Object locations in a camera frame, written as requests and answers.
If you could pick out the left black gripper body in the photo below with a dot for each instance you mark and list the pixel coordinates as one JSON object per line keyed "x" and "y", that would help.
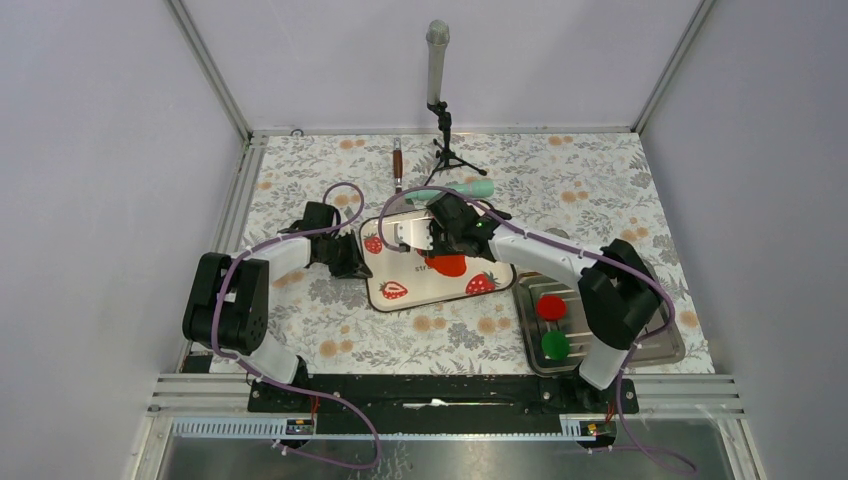
{"x": 342, "y": 255}

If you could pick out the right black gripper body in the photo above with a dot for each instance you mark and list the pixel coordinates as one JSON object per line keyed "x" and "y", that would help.
{"x": 444, "y": 241}

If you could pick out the orange dough piece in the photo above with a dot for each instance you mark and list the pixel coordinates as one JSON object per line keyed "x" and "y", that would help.
{"x": 452, "y": 266}

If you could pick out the strawberry print white tray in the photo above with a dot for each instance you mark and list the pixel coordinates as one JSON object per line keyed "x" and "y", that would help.
{"x": 402, "y": 280}

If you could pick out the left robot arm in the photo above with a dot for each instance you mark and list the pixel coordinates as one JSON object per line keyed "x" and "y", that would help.
{"x": 228, "y": 308}

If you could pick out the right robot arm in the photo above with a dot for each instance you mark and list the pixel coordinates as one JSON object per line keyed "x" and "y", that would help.
{"x": 618, "y": 293}

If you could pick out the red dough disc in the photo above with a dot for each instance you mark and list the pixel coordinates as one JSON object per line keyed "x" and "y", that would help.
{"x": 551, "y": 308}

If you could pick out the green dough disc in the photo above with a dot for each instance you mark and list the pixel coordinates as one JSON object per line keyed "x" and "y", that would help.
{"x": 555, "y": 345}

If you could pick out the mint green rolling pin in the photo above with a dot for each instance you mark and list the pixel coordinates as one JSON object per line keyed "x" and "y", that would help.
{"x": 475, "y": 189}

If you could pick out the small round metal cup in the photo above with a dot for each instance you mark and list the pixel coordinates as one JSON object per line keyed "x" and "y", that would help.
{"x": 558, "y": 232}

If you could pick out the black tripod mic stand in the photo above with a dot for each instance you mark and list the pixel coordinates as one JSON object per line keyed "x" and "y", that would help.
{"x": 446, "y": 157}

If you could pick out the floral pattern table mat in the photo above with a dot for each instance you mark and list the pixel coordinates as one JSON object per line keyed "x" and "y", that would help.
{"x": 593, "y": 187}

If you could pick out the silver microphone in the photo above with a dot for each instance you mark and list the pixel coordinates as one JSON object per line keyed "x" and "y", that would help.
{"x": 437, "y": 38}

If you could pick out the stainless steel tray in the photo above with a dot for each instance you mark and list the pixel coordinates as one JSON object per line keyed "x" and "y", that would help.
{"x": 568, "y": 306}

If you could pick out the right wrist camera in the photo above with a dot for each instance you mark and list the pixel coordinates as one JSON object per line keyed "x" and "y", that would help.
{"x": 414, "y": 234}

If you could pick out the wooden handled metal scraper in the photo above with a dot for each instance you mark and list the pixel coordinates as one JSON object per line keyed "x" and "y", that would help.
{"x": 400, "y": 204}

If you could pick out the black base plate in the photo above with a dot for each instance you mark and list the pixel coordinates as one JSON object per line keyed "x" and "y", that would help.
{"x": 346, "y": 404}

